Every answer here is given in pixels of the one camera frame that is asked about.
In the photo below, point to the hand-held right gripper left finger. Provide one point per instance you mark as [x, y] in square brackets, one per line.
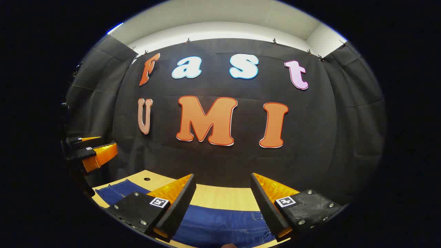
[179, 206]

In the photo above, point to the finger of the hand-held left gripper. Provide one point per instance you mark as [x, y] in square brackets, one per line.
[103, 155]
[77, 140]

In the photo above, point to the blue jeans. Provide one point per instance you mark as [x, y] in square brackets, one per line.
[220, 224]

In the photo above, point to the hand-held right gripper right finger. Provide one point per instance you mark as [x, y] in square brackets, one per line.
[267, 210]

